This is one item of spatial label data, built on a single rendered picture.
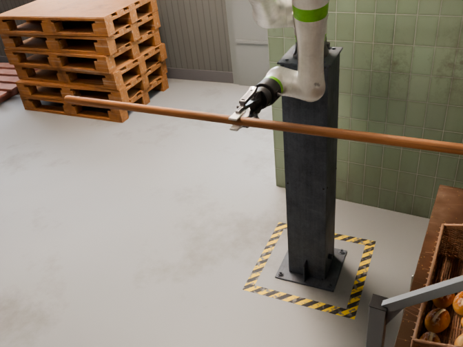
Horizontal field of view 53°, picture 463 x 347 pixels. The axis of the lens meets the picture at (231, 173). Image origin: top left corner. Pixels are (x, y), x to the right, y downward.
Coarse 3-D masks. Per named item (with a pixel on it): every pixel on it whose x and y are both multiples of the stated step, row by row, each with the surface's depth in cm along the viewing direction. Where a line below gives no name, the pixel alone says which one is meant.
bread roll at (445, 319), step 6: (432, 312) 148; (438, 312) 147; (444, 312) 147; (426, 318) 148; (432, 318) 146; (438, 318) 145; (444, 318) 146; (450, 318) 148; (426, 324) 147; (432, 324) 145; (438, 324) 145; (444, 324) 145; (432, 330) 145; (438, 330) 145
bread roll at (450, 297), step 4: (444, 296) 153; (448, 296) 153; (452, 296) 154; (432, 300) 156; (436, 300) 153; (440, 300) 153; (444, 300) 152; (448, 300) 152; (452, 300) 154; (436, 304) 154; (440, 304) 153; (444, 304) 152; (448, 304) 153
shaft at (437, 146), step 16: (144, 112) 173; (160, 112) 168; (176, 112) 165; (192, 112) 162; (208, 112) 160; (272, 128) 149; (288, 128) 146; (304, 128) 143; (320, 128) 141; (336, 128) 140; (384, 144) 133; (400, 144) 131; (416, 144) 129; (432, 144) 127; (448, 144) 125
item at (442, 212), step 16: (448, 192) 207; (448, 208) 198; (432, 224) 191; (432, 240) 183; (448, 240) 182; (416, 272) 170; (416, 288) 164; (416, 304) 158; (416, 320) 153; (400, 336) 148
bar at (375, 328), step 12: (420, 288) 107; (432, 288) 104; (444, 288) 101; (456, 288) 100; (372, 300) 115; (384, 300) 114; (396, 300) 110; (408, 300) 108; (420, 300) 106; (372, 312) 114; (384, 312) 112; (396, 312) 113; (372, 324) 117; (384, 324) 116; (372, 336) 119; (384, 336) 122
